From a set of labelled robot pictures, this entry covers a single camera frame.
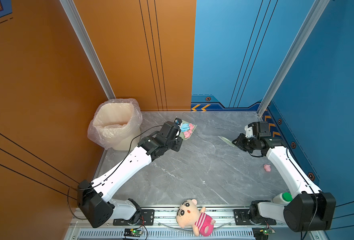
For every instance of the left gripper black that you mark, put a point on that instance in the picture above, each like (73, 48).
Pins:
(178, 142)

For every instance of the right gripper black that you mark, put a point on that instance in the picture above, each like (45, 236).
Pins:
(238, 142)

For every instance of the green hand brush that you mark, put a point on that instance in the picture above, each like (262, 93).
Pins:
(227, 141)

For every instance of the pink paper scrap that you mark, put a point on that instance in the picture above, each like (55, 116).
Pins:
(190, 132)

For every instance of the green dustpan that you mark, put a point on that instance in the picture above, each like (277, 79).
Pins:
(181, 134)

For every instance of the teal paper scrap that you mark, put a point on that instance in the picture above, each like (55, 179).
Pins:
(185, 127)

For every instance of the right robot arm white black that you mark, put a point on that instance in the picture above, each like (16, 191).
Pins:
(311, 209)

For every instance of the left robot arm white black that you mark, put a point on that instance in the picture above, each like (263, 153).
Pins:
(95, 199)

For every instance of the cream trash bin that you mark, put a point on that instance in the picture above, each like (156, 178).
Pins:
(119, 129)

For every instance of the clear plastic bin liner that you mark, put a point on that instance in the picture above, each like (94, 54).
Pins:
(113, 123)

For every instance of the white bottle green cap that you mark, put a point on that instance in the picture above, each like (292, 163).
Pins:
(282, 199)

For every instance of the plush doll pink shirt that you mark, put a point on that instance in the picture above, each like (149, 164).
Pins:
(189, 215)

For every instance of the left green circuit board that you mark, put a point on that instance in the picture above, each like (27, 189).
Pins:
(132, 234)

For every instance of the green circuit board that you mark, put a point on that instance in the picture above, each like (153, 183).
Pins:
(132, 234)
(263, 234)

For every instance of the right green circuit board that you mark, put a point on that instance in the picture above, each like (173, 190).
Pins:
(263, 234)

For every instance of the pink scrap near wall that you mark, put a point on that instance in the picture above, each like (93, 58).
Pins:
(267, 168)

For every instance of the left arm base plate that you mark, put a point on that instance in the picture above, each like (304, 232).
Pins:
(146, 217)

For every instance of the aluminium front rail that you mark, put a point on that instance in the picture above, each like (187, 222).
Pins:
(165, 227)

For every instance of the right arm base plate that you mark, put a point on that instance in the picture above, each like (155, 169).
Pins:
(242, 217)

